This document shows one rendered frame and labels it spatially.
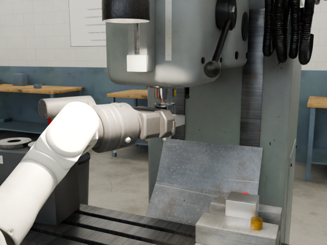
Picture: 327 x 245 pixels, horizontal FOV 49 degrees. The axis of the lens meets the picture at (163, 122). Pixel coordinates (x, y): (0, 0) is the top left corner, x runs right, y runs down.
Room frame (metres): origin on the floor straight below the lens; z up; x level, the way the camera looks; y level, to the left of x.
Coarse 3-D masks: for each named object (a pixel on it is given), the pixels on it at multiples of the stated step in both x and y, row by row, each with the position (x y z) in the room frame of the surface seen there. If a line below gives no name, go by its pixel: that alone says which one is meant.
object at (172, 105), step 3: (159, 102) 0.77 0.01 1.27; (171, 102) 0.77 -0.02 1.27; (156, 105) 0.75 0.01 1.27; (159, 105) 0.74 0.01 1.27; (162, 105) 0.74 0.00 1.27; (165, 105) 0.74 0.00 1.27; (168, 105) 0.74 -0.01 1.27; (171, 105) 0.74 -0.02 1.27; (174, 105) 0.75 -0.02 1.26; (159, 108) 0.74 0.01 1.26; (162, 108) 0.74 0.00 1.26; (165, 108) 0.74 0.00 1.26; (168, 108) 0.74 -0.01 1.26; (171, 108) 0.74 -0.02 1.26
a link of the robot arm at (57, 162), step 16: (64, 112) 0.55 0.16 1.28; (80, 112) 0.57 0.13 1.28; (48, 128) 0.52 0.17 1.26; (64, 128) 0.54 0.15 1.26; (80, 128) 0.55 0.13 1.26; (96, 128) 0.57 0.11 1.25; (48, 144) 0.51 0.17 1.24; (64, 144) 0.52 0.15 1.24; (80, 144) 0.53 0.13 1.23; (32, 160) 0.51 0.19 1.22; (48, 160) 0.50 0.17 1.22; (64, 160) 0.51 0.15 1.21
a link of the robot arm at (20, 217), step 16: (16, 176) 0.48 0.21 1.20; (32, 176) 0.48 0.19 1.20; (48, 176) 0.50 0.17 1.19; (0, 192) 0.45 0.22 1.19; (16, 192) 0.46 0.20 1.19; (32, 192) 0.47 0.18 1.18; (48, 192) 0.50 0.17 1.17; (0, 208) 0.43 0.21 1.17; (16, 208) 0.44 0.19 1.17; (32, 208) 0.46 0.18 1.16; (0, 224) 0.42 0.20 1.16; (16, 224) 0.43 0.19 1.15; (32, 224) 0.46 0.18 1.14; (16, 240) 0.43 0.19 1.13
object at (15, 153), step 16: (0, 144) 0.91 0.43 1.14; (16, 144) 0.91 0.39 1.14; (32, 144) 0.91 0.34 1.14; (0, 160) 0.89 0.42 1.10; (16, 160) 0.88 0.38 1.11; (0, 176) 0.89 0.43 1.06; (64, 176) 0.89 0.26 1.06; (64, 192) 0.89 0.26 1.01; (48, 208) 0.86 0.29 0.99; (64, 208) 0.89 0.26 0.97; (48, 224) 0.86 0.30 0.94
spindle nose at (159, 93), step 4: (156, 88) 0.75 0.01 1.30; (160, 88) 0.74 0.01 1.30; (164, 88) 0.74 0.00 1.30; (168, 88) 0.74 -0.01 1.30; (172, 88) 0.74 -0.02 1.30; (176, 88) 0.76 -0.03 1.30; (156, 92) 0.75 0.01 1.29; (160, 92) 0.74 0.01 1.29; (164, 92) 0.74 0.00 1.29; (168, 92) 0.74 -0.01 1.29; (172, 92) 0.74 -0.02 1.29; (176, 92) 0.76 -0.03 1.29; (156, 96) 0.75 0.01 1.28; (160, 96) 0.74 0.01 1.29; (164, 96) 0.74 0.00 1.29; (168, 96) 0.74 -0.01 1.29; (172, 96) 0.74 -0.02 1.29; (176, 96) 0.76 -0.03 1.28
